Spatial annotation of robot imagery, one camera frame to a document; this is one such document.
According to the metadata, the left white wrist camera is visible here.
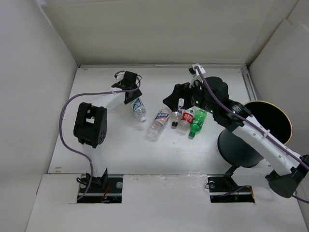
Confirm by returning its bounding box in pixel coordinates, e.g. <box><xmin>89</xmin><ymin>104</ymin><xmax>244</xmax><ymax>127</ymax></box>
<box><xmin>114</xmin><ymin>71</ymin><xmax>126</xmax><ymax>80</ymax></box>

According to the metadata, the dark bin with gold rim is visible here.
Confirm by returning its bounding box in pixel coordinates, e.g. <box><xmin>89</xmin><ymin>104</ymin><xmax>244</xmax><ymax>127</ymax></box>
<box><xmin>217</xmin><ymin>101</ymin><xmax>293</xmax><ymax>168</ymax></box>

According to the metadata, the clear bottle blue orange label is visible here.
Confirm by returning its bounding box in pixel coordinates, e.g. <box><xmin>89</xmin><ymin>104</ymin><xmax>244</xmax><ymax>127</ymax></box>
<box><xmin>146</xmin><ymin>107</ymin><xmax>171</xmax><ymax>142</ymax></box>

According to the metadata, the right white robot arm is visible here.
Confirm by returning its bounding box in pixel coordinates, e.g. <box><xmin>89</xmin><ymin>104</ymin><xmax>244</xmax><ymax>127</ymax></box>
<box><xmin>163</xmin><ymin>76</ymin><xmax>309</xmax><ymax>198</ymax></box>

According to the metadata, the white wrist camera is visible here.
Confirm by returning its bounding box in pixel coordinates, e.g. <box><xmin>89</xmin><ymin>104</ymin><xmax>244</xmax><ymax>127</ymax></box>
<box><xmin>114</xmin><ymin>71</ymin><xmax>126</xmax><ymax>80</ymax></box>
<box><xmin>188</xmin><ymin>63</ymin><xmax>206</xmax><ymax>85</ymax></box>

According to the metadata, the green plastic bottle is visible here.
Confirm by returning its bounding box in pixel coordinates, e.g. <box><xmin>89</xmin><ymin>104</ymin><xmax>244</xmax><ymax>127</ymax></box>
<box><xmin>189</xmin><ymin>109</ymin><xmax>207</xmax><ymax>139</ymax></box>

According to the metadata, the clear bottle green blue label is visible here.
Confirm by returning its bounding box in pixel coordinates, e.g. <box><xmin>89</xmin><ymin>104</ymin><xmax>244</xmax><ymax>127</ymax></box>
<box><xmin>130</xmin><ymin>98</ymin><xmax>146</xmax><ymax>123</ymax></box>

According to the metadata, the purple cable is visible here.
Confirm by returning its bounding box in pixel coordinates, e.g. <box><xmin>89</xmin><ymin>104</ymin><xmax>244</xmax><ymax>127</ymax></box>
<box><xmin>197</xmin><ymin>66</ymin><xmax>309</xmax><ymax>205</ymax></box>
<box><xmin>59</xmin><ymin>71</ymin><xmax>143</xmax><ymax>201</ymax></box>

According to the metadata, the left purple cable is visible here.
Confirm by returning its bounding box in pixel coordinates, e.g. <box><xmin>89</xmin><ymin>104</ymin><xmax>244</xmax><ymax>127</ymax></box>
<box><xmin>59</xmin><ymin>71</ymin><xmax>143</xmax><ymax>201</ymax></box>

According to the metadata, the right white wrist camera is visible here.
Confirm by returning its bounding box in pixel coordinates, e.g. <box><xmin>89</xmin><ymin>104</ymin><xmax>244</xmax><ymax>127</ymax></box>
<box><xmin>188</xmin><ymin>63</ymin><xmax>206</xmax><ymax>85</ymax></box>

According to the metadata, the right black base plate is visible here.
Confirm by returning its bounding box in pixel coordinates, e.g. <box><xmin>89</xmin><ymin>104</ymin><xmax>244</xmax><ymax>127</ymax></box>
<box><xmin>204</xmin><ymin>175</ymin><xmax>255</xmax><ymax>203</ymax></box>

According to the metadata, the clear bottle black label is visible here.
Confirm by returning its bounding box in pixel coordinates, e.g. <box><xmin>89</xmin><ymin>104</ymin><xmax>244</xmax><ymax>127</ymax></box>
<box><xmin>170</xmin><ymin>98</ymin><xmax>184</xmax><ymax>129</ymax></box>

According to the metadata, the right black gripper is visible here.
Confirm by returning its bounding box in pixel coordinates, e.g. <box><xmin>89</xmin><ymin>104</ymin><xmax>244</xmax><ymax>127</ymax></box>
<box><xmin>163</xmin><ymin>77</ymin><xmax>217</xmax><ymax>114</ymax></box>

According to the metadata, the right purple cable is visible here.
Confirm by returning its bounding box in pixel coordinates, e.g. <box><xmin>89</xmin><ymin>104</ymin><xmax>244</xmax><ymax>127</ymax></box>
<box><xmin>197</xmin><ymin>66</ymin><xmax>309</xmax><ymax>205</ymax></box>

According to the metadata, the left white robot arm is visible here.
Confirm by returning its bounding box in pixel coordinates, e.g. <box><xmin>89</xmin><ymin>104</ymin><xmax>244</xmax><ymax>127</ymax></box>
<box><xmin>73</xmin><ymin>71</ymin><xmax>142</xmax><ymax>192</ymax></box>

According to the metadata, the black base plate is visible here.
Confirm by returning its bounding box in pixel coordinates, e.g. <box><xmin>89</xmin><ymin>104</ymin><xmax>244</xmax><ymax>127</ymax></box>
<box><xmin>77</xmin><ymin>175</ymin><xmax>123</xmax><ymax>204</ymax></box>
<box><xmin>204</xmin><ymin>175</ymin><xmax>255</xmax><ymax>203</ymax></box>

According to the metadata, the clear bottle red label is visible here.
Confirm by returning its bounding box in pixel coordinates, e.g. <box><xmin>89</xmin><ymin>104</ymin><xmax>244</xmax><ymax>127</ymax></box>
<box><xmin>177</xmin><ymin>107</ymin><xmax>196</xmax><ymax>134</ymax></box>

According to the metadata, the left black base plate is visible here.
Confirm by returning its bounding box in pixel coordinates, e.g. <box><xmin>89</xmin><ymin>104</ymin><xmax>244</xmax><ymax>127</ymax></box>
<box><xmin>77</xmin><ymin>175</ymin><xmax>123</xmax><ymax>204</ymax></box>

